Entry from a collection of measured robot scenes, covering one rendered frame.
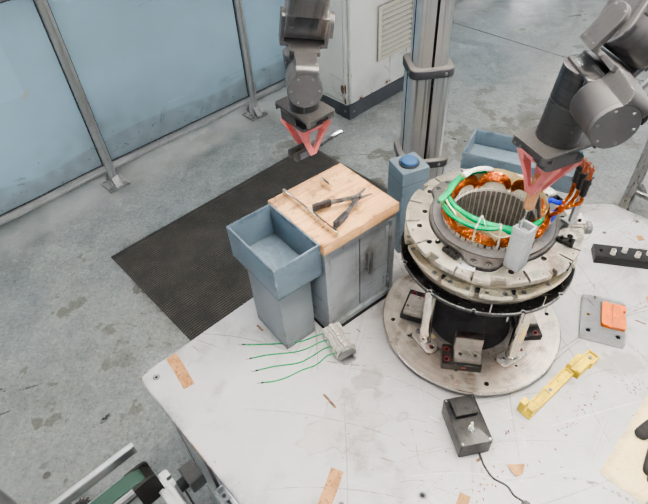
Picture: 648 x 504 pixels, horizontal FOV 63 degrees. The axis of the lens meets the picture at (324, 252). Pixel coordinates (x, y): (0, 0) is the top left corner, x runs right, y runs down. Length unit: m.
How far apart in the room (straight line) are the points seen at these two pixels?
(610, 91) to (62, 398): 2.07
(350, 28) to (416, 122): 1.81
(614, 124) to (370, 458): 0.71
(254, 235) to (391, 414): 0.46
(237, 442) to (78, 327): 1.50
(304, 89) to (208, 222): 1.93
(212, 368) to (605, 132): 0.88
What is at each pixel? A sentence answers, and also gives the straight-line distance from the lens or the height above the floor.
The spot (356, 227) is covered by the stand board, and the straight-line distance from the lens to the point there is 1.03.
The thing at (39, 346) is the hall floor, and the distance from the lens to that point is 2.52.
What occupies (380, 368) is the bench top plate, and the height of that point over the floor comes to 0.78.
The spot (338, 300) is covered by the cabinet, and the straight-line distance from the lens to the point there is 1.16.
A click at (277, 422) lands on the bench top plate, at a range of 1.11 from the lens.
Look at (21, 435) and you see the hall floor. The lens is 2.30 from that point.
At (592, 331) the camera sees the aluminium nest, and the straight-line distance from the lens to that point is 1.30.
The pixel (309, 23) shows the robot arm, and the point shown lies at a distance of 0.90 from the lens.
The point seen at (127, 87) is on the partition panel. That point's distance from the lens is 3.04.
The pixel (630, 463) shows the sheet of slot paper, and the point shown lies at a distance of 1.18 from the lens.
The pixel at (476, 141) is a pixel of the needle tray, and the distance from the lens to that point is 1.36.
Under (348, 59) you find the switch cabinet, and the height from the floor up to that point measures 0.39.
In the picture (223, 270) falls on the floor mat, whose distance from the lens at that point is 2.47.
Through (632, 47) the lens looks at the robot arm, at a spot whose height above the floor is 1.49.
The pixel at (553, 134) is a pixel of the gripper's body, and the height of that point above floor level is 1.37.
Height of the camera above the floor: 1.76
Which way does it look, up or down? 45 degrees down
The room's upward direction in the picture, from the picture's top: 4 degrees counter-clockwise
